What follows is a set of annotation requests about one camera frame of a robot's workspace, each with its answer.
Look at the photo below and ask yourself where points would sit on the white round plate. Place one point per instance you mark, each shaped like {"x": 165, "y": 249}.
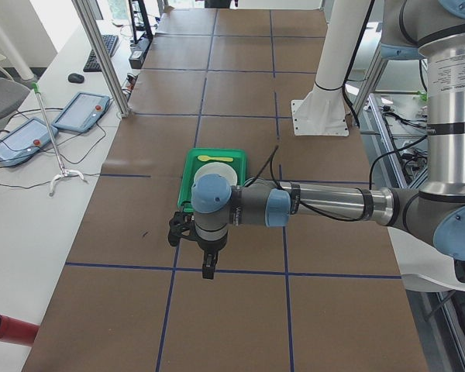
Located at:
{"x": 219, "y": 168}

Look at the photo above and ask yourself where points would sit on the black computer mouse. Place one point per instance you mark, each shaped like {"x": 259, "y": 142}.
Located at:
{"x": 75, "y": 78}

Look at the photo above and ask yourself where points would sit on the reacher grabber stick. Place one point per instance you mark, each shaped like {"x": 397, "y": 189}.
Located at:
{"x": 64, "y": 172}

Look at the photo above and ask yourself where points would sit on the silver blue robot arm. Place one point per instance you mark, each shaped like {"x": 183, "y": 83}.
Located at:
{"x": 434, "y": 213}

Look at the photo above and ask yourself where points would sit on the yellow plastic spoon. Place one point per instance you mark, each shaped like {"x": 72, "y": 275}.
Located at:
{"x": 206, "y": 158}

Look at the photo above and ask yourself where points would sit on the aluminium frame post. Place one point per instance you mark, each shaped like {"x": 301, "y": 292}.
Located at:
{"x": 91, "y": 29}

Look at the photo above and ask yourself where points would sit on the blue teach pendant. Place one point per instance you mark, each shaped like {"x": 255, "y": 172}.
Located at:
{"x": 82, "y": 112}
{"x": 23, "y": 142}

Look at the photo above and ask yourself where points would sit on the blue teach pendant far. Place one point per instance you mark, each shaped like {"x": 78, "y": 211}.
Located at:
{"x": 82, "y": 112}

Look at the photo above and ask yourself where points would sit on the green plastic tray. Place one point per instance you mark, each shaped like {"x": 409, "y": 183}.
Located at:
{"x": 229, "y": 163}

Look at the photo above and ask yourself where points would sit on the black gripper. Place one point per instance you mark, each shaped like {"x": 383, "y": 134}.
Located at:
{"x": 210, "y": 248}

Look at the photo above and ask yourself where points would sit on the red cylinder tube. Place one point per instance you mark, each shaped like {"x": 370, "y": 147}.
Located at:
{"x": 17, "y": 331}

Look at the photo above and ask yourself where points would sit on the blue teach pendant near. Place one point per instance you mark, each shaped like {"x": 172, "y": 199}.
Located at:
{"x": 23, "y": 142}

